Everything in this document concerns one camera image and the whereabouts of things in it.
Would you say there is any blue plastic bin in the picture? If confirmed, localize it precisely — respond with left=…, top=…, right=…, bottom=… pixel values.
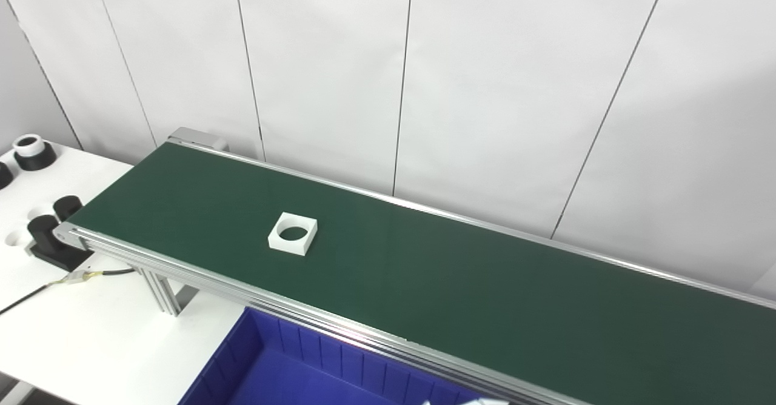
left=179, top=307, right=480, bottom=405

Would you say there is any aluminium conveyor support leg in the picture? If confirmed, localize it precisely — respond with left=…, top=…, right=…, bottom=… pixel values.
left=136, top=266, right=201, bottom=316

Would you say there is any black base two cylinders part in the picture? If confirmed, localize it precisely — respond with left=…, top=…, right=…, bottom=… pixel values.
left=26, top=196, right=95, bottom=271

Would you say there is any green conveyor belt aluminium frame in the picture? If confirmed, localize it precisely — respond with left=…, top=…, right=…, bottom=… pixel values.
left=53, top=127, right=776, bottom=405

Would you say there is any black cable with clear connector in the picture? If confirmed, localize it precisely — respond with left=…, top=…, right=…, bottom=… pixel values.
left=0, top=267, right=135, bottom=316

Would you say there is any black cylinder part white ring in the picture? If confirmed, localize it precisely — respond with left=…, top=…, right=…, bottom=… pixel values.
left=13, top=134, right=57, bottom=171

